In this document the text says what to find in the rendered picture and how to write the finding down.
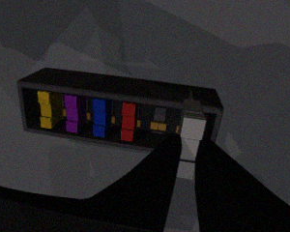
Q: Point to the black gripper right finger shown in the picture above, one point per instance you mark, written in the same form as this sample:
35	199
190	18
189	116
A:
230	199

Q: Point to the black fuse block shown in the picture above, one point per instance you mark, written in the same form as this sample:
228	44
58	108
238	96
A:
88	106

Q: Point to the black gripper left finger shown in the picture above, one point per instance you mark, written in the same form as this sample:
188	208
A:
138	202

